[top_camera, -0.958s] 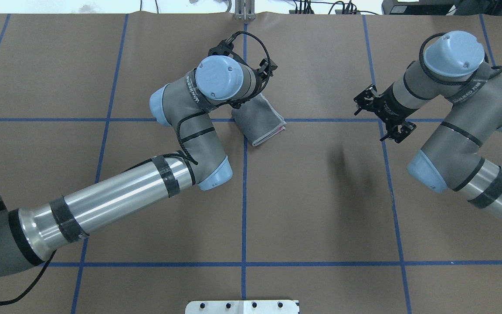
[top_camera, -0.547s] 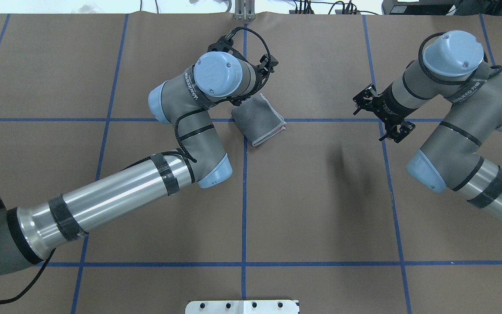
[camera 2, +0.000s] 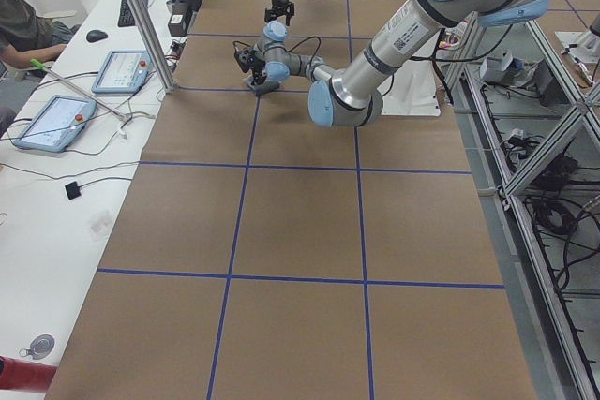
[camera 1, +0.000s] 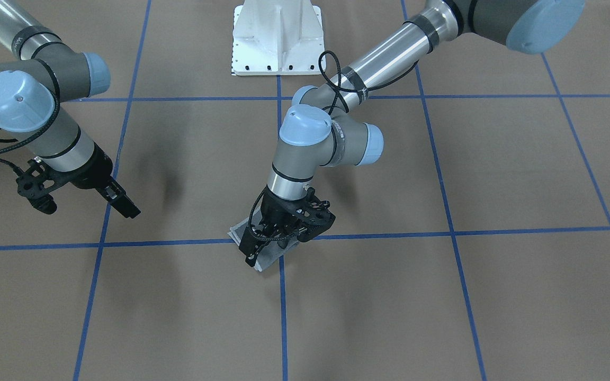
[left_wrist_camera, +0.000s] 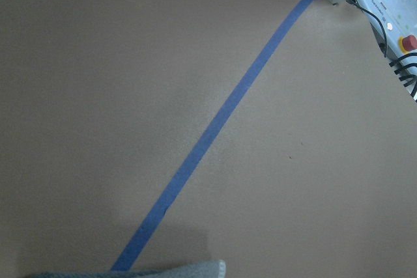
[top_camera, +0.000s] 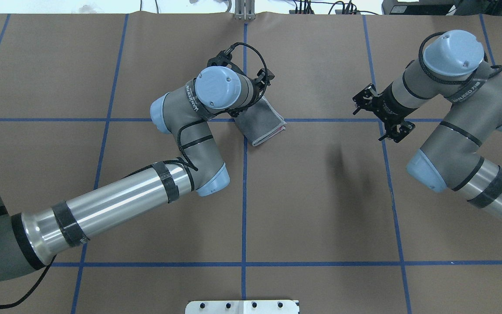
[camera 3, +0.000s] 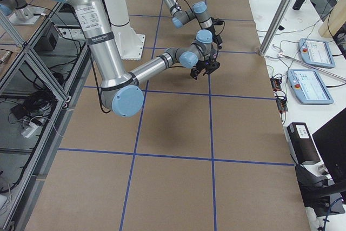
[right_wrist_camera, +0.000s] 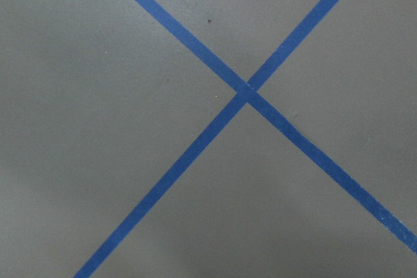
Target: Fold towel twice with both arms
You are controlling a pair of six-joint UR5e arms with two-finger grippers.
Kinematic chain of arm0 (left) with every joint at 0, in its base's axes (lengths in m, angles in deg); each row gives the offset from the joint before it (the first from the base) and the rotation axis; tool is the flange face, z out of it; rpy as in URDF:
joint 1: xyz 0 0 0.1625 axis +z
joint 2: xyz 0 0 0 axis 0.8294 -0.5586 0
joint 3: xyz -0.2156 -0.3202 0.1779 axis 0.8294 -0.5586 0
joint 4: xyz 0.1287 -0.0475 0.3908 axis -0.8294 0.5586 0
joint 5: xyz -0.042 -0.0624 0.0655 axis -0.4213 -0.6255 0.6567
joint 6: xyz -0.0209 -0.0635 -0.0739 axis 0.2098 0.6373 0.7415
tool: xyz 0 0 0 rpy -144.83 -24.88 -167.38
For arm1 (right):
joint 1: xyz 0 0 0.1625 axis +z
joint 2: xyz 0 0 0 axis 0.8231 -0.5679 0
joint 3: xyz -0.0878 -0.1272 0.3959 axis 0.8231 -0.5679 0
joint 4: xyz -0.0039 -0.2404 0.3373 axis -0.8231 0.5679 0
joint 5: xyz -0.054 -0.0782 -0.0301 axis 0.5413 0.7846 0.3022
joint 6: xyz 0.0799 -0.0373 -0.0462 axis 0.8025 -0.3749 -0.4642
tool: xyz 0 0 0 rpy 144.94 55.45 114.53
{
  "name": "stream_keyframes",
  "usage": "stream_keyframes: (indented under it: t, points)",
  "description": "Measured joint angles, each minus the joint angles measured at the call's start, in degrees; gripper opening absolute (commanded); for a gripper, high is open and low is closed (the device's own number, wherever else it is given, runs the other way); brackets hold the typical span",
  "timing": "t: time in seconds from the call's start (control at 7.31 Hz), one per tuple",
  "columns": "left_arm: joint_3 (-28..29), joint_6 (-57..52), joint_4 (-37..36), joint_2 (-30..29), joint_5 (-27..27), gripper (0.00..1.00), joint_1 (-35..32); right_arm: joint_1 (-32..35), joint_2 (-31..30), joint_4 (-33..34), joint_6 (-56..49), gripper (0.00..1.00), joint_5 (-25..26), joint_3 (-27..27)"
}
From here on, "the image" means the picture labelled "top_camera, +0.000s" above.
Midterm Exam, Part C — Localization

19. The aluminium frame post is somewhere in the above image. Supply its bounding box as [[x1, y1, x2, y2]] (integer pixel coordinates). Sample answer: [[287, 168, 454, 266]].
[[232, 0, 256, 21]]

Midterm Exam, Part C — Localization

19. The pink and grey towel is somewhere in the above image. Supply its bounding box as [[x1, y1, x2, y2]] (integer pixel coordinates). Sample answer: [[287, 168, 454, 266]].
[[234, 97, 287, 147]]

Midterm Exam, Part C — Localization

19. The dark equipment box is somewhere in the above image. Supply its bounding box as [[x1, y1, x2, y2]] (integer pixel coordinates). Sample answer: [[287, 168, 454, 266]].
[[382, 0, 455, 15]]

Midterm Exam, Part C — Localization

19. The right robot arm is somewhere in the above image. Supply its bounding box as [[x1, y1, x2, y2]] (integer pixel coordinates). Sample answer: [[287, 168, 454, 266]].
[[353, 30, 502, 221]]

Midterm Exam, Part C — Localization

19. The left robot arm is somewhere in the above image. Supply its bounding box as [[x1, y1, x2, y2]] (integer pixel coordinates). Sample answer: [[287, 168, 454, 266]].
[[0, 66, 274, 281]]

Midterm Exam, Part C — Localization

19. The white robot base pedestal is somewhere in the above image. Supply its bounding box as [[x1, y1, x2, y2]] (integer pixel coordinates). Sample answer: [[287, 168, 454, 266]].
[[185, 300, 301, 314]]

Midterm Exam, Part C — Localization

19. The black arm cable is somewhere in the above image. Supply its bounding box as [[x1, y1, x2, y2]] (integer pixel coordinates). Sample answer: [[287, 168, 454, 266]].
[[177, 42, 271, 171], [417, 31, 502, 85]]

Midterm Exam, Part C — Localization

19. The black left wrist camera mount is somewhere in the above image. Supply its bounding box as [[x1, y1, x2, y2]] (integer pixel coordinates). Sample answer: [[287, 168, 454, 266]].
[[207, 50, 244, 75]]

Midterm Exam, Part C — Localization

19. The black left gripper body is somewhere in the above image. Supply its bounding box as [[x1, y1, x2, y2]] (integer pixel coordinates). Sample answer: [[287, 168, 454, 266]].
[[247, 79, 267, 109]]

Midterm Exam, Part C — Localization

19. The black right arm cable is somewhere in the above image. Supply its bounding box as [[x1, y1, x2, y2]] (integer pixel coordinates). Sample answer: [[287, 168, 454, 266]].
[[417, 31, 502, 85]]

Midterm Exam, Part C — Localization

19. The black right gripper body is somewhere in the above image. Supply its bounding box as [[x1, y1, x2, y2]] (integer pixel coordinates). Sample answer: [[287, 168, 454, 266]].
[[374, 87, 415, 124]]

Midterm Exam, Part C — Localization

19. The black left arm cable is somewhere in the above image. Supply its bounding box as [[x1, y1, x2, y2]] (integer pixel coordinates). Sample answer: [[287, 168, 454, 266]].
[[177, 42, 271, 171]]

